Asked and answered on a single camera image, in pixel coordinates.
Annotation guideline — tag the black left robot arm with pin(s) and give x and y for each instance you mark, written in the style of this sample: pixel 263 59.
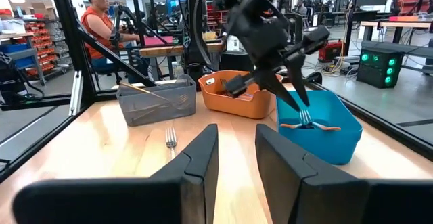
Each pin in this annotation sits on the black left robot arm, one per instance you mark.
pixel 196 31

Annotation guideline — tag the pink mat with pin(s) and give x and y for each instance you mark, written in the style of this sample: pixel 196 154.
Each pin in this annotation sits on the pink mat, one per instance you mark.
pixel 157 41

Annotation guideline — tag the wooden table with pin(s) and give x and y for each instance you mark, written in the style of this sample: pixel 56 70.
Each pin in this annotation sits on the wooden table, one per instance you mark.
pixel 395 24

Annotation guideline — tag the blue storage crate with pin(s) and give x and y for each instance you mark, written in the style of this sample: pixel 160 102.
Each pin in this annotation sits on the blue storage crate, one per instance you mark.
pixel 17 53

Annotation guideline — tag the person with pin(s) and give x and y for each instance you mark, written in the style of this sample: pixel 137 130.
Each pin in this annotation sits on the person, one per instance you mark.
pixel 299 6
pixel 98 24

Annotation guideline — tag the background black robot arm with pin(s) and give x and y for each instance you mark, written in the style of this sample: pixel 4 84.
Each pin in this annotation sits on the background black robot arm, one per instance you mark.
pixel 128 17

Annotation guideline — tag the grey plastic bin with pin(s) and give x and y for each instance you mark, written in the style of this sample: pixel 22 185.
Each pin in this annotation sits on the grey plastic bin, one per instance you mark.
pixel 159 112

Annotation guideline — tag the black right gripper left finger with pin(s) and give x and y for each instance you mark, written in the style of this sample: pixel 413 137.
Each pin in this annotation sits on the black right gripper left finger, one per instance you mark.
pixel 135 203

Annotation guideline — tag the black computer green lights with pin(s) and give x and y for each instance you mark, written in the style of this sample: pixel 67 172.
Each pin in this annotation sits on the black computer green lights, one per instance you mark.
pixel 375 71

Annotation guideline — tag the cardboard box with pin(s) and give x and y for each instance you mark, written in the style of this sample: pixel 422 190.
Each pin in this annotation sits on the cardboard box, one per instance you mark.
pixel 37 9

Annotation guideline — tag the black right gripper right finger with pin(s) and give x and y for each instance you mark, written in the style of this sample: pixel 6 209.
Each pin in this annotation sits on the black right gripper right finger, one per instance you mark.
pixel 321 200

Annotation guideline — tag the shelf with red bins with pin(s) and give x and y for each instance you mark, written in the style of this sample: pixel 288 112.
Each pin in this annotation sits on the shelf with red bins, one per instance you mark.
pixel 45 48

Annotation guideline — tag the black aluminium table frame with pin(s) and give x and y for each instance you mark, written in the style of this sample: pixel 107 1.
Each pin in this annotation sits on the black aluminium table frame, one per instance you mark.
pixel 67 31

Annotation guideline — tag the red equipment box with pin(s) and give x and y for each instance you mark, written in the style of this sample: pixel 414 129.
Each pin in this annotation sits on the red equipment box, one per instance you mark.
pixel 331 51

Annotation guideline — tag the orange plastic bin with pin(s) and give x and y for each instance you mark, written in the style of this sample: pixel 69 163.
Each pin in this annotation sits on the orange plastic bin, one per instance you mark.
pixel 236 107

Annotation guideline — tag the wooden workbench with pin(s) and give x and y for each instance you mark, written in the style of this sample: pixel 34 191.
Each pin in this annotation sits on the wooden workbench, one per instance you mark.
pixel 176 50

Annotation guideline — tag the blue plastic bin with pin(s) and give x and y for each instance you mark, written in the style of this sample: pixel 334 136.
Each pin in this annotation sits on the blue plastic bin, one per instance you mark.
pixel 324 146

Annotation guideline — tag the silver metal bracket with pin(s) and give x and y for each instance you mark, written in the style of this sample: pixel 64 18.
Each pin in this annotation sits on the silver metal bracket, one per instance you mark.
pixel 76 92

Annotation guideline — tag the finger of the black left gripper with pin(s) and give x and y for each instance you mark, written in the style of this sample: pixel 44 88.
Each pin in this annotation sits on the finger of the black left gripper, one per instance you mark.
pixel 275 87
pixel 297 75

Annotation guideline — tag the white jug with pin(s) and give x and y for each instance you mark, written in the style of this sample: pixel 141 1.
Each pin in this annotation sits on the white jug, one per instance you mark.
pixel 232 43

